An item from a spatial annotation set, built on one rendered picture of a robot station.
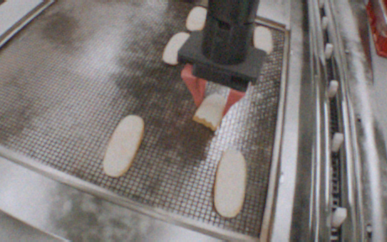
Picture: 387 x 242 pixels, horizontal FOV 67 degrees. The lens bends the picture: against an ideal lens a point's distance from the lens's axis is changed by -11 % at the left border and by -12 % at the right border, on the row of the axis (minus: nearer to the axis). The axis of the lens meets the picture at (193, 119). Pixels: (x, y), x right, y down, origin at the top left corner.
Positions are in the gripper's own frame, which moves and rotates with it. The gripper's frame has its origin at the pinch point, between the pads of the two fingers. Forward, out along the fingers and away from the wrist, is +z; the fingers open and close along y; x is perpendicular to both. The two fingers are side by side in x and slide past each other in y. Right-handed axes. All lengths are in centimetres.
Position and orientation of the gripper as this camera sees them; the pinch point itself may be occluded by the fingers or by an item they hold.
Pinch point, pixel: (212, 105)
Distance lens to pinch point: 46.9
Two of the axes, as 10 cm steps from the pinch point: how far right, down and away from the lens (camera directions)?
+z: -1.1, 6.9, 7.1
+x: -3.5, 6.5, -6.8
